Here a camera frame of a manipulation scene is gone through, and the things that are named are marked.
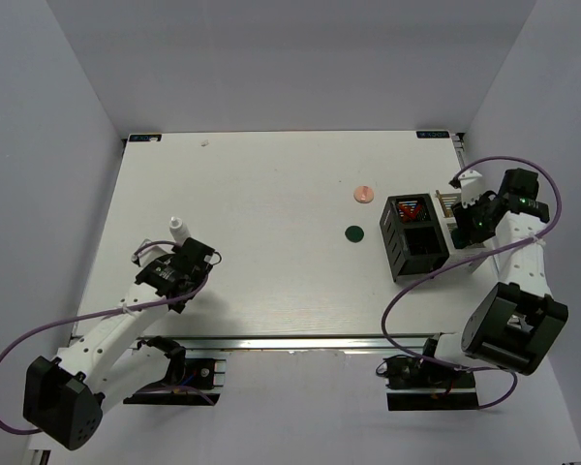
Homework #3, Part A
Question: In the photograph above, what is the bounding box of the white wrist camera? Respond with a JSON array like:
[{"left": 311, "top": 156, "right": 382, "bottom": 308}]
[
  {"left": 449, "top": 170, "right": 486, "bottom": 208},
  {"left": 131, "top": 239, "right": 176, "bottom": 266}
]

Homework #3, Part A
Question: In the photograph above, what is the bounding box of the blue corner sticker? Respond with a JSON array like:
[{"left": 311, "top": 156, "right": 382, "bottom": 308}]
[
  {"left": 415, "top": 130, "right": 450, "bottom": 139},
  {"left": 127, "top": 134, "right": 162, "bottom": 143}
]

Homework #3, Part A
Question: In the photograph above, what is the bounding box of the white bottle blue label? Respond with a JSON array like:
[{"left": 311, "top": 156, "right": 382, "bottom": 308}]
[{"left": 168, "top": 216, "right": 191, "bottom": 246}]

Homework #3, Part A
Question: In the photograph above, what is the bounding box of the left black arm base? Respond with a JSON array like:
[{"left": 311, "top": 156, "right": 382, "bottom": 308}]
[{"left": 123, "top": 338, "right": 227, "bottom": 407}]

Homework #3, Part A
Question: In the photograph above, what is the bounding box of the pink powder puff with ribbon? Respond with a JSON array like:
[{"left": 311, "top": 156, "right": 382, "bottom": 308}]
[{"left": 353, "top": 185, "right": 375, "bottom": 204}]

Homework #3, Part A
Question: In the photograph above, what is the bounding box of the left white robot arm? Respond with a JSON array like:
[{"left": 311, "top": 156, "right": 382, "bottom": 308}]
[{"left": 23, "top": 238, "right": 221, "bottom": 450}]

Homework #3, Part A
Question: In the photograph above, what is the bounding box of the left blue corner sticker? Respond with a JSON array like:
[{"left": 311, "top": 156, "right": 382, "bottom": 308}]
[{"left": 127, "top": 134, "right": 162, "bottom": 143}]

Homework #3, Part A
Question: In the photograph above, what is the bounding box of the white slotted organizer box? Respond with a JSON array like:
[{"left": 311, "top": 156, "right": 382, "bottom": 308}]
[{"left": 433, "top": 194, "right": 486, "bottom": 265}]

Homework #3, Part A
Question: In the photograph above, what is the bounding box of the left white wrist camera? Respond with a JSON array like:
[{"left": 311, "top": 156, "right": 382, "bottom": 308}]
[{"left": 131, "top": 239, "right": 176, "bottom": 266}]

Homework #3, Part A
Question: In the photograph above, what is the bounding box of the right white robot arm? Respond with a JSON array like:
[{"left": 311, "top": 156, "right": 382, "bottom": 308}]
[{"left": 417, "top": 169, "right": 568, "bottom": 387}]

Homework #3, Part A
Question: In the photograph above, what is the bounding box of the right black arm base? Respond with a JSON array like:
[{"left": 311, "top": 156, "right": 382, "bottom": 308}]
[{"left": 375, "top": 333, "right": 479, "bottom": 412}]

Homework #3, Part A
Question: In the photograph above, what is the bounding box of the right blue corner sticker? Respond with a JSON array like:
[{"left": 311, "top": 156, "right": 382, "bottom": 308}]
[{"left": 415, "top": 130, "right": 450, "bottom": 139}]

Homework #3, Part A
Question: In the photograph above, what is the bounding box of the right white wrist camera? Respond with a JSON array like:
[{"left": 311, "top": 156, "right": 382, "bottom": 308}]
[{"left": 449, "top": 170, "right": 486, "bottom": 208}]

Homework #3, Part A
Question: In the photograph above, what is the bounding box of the wooden stick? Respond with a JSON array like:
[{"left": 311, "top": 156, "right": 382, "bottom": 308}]
[
  {"left": 435, "top": 190, "right": 451, "bottom": 218},
  {"left": 438, "top": 193, "right": 461, "bottom": 218}
]

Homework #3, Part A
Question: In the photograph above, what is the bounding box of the aluminium table rail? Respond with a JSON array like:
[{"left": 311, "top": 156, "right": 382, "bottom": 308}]
[{"left": 70, "top": 332, "right": 466, "bottom": 354}]

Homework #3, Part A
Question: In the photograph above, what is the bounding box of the dark red lip gloss tube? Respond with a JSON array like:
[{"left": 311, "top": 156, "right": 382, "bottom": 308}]
[{"left": 407, "top": 203, "right": 422, "bottom": 221}]

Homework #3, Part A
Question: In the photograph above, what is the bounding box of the black slotted organizer box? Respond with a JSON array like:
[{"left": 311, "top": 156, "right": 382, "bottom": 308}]
[{"left": 380, "top": 194, "right": 449, "bottom": 282}]

